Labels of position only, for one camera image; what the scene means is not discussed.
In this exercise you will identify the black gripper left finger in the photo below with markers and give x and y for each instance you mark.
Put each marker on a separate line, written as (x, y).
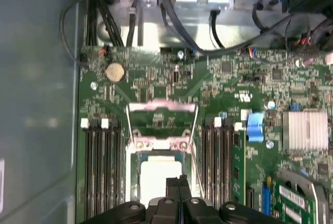
(166, 208)

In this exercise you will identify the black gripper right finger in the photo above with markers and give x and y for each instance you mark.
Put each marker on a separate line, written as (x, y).
(195, 211)

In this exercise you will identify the silver square CPU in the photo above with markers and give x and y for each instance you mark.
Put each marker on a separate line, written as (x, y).
(158, 174)

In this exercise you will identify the thin metal locking lever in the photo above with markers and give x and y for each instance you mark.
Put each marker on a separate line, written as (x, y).
(197, 170)

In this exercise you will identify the metal socket cover frame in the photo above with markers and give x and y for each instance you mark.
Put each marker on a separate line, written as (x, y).
(161, 105)

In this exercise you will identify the CPU socket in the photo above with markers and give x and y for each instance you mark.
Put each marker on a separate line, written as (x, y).
(135, 172)

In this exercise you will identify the black expansion slot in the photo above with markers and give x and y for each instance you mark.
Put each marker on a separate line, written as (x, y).
(250, 196)

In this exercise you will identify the blue expansion slot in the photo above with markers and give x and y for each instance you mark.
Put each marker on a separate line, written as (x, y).
(266, 200)

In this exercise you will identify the green RAM stick black chips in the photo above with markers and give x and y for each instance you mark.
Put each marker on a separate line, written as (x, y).
(240, 156)

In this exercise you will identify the graphics card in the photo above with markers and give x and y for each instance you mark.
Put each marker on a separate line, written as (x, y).
(294, 200)

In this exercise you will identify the blue plastic board clip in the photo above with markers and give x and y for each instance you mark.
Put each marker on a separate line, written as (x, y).
(255, 126)

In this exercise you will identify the green motherboard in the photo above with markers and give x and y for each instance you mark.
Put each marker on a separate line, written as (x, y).
(221, 91)

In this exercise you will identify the silver blue capacitor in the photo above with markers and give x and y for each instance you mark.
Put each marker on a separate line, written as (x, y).
(271, 105)

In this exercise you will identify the silver finned chipset heatsink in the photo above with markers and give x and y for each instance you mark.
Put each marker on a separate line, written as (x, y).
(305, 130)

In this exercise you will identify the round coin battery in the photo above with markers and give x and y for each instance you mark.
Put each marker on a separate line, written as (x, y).
(115, 72)

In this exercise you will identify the black open PC case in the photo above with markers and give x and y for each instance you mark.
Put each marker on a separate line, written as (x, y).
(33, 78)

